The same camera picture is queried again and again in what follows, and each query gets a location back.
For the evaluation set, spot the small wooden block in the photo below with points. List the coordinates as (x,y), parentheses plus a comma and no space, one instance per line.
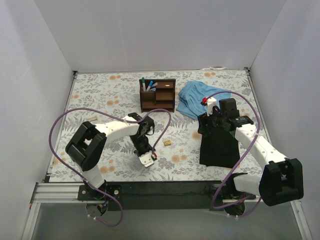
(92,119)

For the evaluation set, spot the aluminium frame rail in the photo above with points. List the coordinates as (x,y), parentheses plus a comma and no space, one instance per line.
(178,210)

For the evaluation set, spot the dark wooden desk organizer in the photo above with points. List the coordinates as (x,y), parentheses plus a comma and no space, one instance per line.
(163,98)

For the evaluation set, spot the small yellow eraser block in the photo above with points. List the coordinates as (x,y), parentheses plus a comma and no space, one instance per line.
(167,143)

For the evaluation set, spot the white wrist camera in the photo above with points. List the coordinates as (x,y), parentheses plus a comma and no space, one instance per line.
(210,103)
(148,159)

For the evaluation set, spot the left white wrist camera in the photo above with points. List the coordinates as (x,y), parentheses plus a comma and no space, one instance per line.
(148,159)

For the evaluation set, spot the green capped white marker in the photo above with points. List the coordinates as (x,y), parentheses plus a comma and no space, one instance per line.
(143,84)

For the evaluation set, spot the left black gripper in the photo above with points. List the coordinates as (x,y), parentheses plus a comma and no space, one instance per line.
(139,152)

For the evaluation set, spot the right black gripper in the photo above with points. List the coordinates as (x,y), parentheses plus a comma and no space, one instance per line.
(208,122)

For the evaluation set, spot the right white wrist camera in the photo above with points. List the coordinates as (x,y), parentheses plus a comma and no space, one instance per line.
(210,103)

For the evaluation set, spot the black folded cloth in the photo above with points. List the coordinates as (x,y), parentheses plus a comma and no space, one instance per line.
(218,148)

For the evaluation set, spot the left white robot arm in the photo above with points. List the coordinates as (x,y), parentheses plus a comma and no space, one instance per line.
(87,144)

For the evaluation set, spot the floral patterned table mat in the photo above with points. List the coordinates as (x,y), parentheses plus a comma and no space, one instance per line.
(108,95)

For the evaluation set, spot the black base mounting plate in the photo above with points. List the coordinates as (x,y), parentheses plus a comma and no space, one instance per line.
(163,195)

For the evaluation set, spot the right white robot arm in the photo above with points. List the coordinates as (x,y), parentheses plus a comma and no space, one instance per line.
(282,178)

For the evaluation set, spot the blue capped white marker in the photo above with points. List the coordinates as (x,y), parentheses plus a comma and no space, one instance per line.
(150,86)

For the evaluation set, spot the light blue folded shorts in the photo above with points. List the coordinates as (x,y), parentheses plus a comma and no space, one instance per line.
(191,96)

